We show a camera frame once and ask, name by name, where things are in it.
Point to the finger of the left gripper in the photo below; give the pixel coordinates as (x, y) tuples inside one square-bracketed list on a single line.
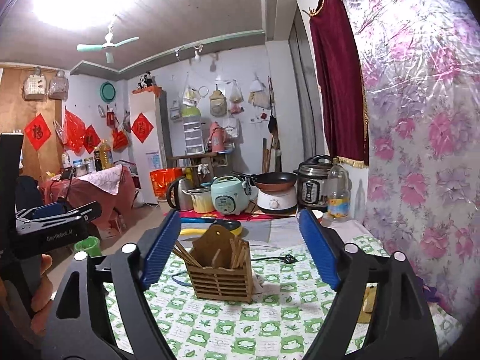
[(52, 209), (80, 215)]

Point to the mint green ceiling fan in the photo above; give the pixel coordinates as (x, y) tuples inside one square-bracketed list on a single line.
[(108, 45)]

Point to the floral plastic wall sheet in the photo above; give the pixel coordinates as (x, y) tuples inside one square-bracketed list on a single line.
[(420, 64)]

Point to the red diamond fu poster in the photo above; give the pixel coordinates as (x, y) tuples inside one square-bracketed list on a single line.
[(37, 132)]

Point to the red cloth covered table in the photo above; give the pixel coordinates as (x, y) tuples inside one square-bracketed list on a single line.
[(112, 188)]

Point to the red gift box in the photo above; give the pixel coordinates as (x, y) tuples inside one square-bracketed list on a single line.
[(162, 178)]

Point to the brown frying pan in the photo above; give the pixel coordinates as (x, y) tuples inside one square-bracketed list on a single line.
[(272, 181)]

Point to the person's left hand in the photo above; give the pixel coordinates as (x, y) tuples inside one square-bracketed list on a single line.
[(29, 327)]

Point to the white plastic drawer unit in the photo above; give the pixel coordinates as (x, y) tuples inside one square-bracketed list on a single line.
[(193, 133)]

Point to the cream yellow lidded pot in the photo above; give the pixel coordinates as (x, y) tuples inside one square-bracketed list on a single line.
[(201, 200)]

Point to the wooden slatted utensil holder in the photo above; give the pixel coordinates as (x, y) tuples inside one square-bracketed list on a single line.
[(219, 265)]

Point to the silver black pressure cooker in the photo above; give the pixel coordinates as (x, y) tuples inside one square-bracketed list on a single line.
[(312, 176)]

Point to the white refrigerator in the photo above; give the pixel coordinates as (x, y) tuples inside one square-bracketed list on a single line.
[(150, 136)]

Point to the blue band on table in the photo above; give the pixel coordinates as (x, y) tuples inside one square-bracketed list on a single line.
[(182, 279)]

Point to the green white patterned tablecloth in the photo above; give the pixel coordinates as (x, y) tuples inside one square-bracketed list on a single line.
[(280, 322)]

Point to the white induction hot plate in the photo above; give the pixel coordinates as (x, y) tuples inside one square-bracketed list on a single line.
[(279, 202)]

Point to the green plastic waste bin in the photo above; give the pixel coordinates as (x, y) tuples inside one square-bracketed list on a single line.
[(90, 245)]

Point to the stainless electric kettle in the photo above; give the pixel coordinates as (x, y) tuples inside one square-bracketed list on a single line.
[(177, 194)]

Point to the mint green rice cooker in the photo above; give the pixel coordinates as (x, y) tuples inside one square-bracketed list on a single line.
[(230, 194)]

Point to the pink thermos flask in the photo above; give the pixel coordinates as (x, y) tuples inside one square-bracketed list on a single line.
[(217, 137)]

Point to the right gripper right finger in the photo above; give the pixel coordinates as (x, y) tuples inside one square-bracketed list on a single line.
[(401, 326)]

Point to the clear plastic oil bottle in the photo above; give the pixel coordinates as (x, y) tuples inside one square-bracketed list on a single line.
[(338, 185)]

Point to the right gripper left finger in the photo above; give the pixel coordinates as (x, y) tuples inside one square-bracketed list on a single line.
[(79, 326)]

